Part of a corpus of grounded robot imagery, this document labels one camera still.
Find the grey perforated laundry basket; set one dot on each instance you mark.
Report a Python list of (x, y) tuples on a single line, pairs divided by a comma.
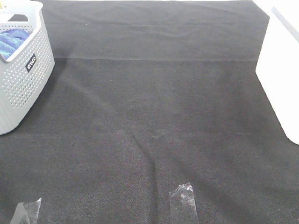
[(25, 73)]

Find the clear tape strip left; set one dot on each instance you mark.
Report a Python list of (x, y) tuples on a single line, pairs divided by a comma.
[(26, 213)]

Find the black table cloth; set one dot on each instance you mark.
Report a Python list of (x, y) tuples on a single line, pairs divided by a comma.
[(145, 96)]

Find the white plastic storage basket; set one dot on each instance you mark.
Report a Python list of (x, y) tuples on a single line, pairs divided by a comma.
[(278, 65)]

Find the blue microfibre towel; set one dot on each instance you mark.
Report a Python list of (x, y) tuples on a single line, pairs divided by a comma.
[(11, 40)]

